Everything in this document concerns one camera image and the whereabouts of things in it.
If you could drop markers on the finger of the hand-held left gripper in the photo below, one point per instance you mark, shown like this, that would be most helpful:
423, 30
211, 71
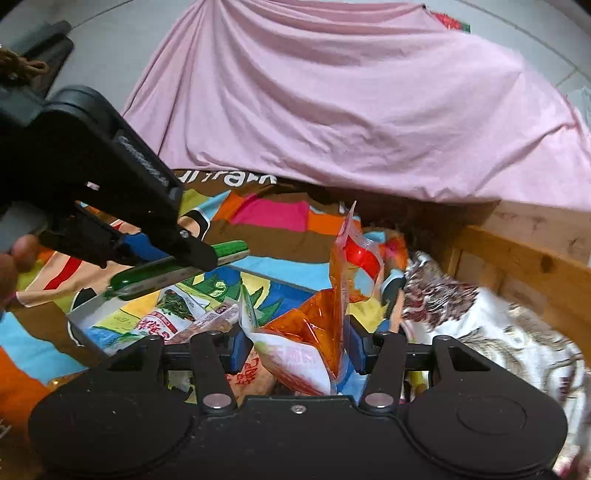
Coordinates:
143, 249
196, 253

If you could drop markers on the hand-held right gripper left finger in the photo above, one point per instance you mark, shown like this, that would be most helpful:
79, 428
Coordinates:
240, 351

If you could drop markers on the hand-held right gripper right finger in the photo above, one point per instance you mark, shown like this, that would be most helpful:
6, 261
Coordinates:
355, 353

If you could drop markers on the green snack packet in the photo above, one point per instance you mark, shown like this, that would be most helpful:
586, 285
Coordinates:
138, 281

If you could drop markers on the orange translucent snack bag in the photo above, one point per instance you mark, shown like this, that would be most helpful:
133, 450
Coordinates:
351, 258

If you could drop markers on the person's left hand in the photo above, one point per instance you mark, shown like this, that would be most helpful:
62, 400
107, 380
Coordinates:
23, 251

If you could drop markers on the orange pink snack packet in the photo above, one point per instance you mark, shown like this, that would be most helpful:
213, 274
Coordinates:
249, 379

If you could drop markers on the clear packet of brown snack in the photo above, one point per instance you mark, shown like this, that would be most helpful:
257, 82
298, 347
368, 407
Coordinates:
214, 321

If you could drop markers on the white packet with green picture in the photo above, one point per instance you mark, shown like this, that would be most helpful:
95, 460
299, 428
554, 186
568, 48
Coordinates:
180, 304

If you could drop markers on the colourful cartoon printed blanket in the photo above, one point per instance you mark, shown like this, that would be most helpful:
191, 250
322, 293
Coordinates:
277, 251

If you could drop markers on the white floral satin quilt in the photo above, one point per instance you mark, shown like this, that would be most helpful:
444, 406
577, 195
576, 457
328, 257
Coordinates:
485, 318

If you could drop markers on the pink bed sheet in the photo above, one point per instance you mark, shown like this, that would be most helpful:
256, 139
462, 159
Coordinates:
346, 101

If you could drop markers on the wooden cabinet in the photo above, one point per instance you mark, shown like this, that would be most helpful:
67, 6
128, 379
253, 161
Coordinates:
554, 226

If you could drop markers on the red floral cloth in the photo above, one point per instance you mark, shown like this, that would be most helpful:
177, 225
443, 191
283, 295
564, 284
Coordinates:
450, 22

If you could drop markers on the wooden bed frame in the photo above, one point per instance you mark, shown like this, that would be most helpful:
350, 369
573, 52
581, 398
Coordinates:
508, 258

